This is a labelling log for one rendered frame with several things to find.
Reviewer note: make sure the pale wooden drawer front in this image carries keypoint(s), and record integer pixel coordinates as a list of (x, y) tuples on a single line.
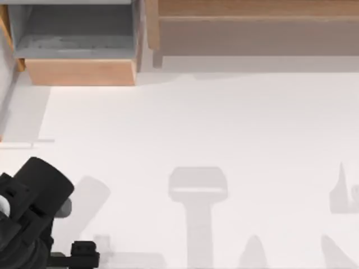
[(81, 72)]

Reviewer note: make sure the wooden cupboard with shelf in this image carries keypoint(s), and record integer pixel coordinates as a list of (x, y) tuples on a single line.
[(252, 30)]

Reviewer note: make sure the wooden cupboard frame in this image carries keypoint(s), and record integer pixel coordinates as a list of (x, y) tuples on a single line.
[(6, 28)]

